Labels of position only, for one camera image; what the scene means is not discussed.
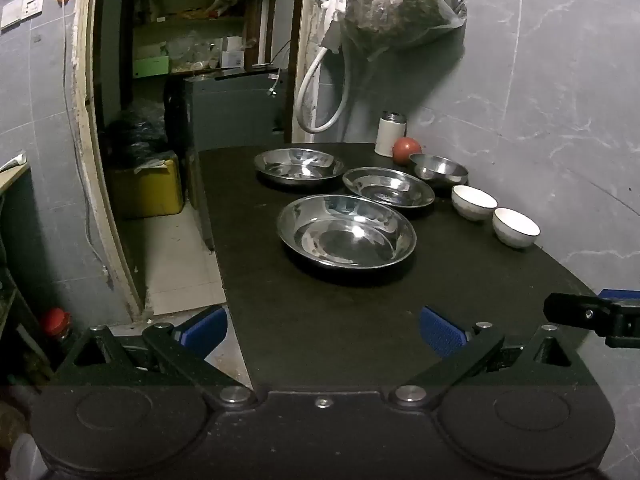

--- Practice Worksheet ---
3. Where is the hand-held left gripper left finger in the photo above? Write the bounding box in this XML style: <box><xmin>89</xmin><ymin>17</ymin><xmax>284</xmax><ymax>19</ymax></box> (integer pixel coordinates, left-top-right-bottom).
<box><xmin>55</xmin><ymin>305</ymin><xmax>253</xmax><ymax>408</ymax></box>

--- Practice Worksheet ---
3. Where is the white bowl with speck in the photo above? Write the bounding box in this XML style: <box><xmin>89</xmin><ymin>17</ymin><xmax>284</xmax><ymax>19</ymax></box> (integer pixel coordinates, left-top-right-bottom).
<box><xmin>451</xmin><ymin>184</ymin><xmax>499</xmax><ymax>222</ymax></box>

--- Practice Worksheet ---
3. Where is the white hose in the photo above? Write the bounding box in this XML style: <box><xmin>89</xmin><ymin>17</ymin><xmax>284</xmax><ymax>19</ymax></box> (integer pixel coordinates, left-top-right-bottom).
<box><xmin>293</xmin><ymin>44</ymin><xmax>352</xmax><ymax>135</ymax></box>

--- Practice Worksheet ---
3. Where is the red-brown ball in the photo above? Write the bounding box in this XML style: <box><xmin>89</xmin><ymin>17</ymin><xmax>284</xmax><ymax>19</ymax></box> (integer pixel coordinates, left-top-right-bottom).
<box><xmin>392</xmin><ymin>136</ymin><xmax>423</xmax><ymax>165</ymax></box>

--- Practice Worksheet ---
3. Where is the small white box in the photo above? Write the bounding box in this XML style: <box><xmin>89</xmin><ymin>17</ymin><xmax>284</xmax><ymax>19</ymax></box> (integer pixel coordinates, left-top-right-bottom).
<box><xmin>220</xmin><ymin>36</ymin><xmax>245</xmax><ymax>69</ymax></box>

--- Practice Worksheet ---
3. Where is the yellow box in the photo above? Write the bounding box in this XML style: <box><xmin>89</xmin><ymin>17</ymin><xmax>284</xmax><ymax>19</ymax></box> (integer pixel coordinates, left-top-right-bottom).
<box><xmin>110</xmin><ymin>154</ymin><xmax>185</xmax><ymax>219</ymax></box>

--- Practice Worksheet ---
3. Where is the white wall switch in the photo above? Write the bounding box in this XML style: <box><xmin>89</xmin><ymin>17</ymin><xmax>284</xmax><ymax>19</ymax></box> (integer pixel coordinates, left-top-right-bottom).
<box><xmin>0</xmin><ymin>0</ymin><xmax>46</xmax><ymax>30</ymax></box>

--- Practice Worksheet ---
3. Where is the large steel plate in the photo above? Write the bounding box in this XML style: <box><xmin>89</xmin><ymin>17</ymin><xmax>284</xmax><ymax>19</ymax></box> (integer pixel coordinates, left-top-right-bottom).
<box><xmin>277</xmin><ymin>193</ymin><xmax>418</xmax><ymax>270</ymax></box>

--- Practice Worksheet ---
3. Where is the grey wall cable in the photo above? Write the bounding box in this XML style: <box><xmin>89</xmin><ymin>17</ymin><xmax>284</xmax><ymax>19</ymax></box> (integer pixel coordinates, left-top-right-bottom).
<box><xmin>61</xmin><ymin>2</ymin><xmax>115</xmax><ymax>290</ymax></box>

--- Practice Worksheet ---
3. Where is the wooden side table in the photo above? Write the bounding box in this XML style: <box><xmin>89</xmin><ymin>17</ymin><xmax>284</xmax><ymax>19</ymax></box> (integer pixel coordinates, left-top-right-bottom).
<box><xmin>0</xmin><ymin>150</ymin><xmax>32</xmax><ymax>197</ymax></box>

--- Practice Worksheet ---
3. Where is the deep steel plate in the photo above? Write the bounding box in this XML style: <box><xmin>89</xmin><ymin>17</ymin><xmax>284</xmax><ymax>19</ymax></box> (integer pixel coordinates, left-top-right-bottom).
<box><xmin>253</xmin><ymin>147</ymin><xmax>347</xmax><ymax>183</ymax></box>

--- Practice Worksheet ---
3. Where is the shallow steel plate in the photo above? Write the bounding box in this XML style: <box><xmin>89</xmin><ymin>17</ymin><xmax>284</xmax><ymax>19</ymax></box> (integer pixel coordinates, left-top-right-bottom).
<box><xmin>342</xmin><ymin>166</ymin><xmax>436</xmax><ymax>210</ymax></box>

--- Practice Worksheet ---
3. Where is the white thermos cup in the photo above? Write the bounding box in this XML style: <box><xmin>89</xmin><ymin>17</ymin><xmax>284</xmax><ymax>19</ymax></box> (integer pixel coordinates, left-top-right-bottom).
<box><xmin>374</xmin><ymin>110</ymin><xmax>408</xmax><ymax>156</ymax></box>

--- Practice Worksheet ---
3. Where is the green box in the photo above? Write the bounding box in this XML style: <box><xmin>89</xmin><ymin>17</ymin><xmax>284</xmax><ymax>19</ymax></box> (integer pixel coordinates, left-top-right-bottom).
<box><xmin>133</xmin><ymin>54</ymin><xmax>170</xmax><ymax>79</ymax></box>

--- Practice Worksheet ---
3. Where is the cluttered storage shelf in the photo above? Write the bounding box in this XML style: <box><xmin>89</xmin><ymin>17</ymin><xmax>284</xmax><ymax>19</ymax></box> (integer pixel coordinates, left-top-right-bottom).
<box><xmin>131</xmin><ymin>0</ymin><xmax>253</xmax><ymax>80</ymax></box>

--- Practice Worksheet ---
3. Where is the small steel bowl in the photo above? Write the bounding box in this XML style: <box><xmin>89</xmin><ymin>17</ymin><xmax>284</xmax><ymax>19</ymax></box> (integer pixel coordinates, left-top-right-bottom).
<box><xmin>408</xmin><ymin>153</ymin><xmax>470</xmax><ymax>185</ymax></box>

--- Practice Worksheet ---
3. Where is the plastic bag of dark greens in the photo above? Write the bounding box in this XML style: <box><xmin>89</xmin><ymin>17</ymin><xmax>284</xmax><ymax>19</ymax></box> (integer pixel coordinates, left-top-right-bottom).
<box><xmin>312</xmin><ymin>0</ymin><xmax>467</xmax><ymax>55</ymax></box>

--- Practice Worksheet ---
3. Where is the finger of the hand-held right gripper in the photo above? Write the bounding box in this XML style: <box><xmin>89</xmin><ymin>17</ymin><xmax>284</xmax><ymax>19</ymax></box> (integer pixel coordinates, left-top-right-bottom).
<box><xmin>543</xmin><ymin>292</ymin><xmax>640</xmax><ymax>349</ymax></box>
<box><xmin>597</xmin><ymin>288</ymin><xmax>640</xmax><ymax>303</ymax></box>

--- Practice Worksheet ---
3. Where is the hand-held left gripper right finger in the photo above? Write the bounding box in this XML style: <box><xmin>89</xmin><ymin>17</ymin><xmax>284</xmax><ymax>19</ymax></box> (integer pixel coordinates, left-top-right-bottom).
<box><xmin>390</xmin><ymin>306</ymin><xmax>601</xmax><ymax>407</ymax></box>

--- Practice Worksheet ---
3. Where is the black plastic bag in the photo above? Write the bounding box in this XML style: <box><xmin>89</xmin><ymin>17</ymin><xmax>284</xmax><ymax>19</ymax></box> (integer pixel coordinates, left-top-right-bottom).
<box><xmin>106</xmin><ymin>101</ymin><xmax>169</xmax><ymax>167</ymax></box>

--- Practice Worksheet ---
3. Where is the white door frame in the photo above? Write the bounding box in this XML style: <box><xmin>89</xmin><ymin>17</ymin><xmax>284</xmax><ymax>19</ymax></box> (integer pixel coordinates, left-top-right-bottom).
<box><xmin>71</xmin><ymin>0</ymin><xmax>327</xmax><ymax>322</ymax></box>

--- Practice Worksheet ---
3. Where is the dark grey cabinet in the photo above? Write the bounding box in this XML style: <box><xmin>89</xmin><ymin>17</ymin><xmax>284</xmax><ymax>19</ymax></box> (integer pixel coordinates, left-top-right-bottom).
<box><xmin>164</xmin><ymin>70</ymin><xmax>292</xmax><ymax>171</ymax></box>

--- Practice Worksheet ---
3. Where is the red-capped bottle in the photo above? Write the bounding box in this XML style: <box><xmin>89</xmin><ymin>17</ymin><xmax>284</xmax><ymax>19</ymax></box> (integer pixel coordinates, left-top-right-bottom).
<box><xmin>39</xmin><ymin>308</ymin><xmax>76</xmax><ymax>361</ymax></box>

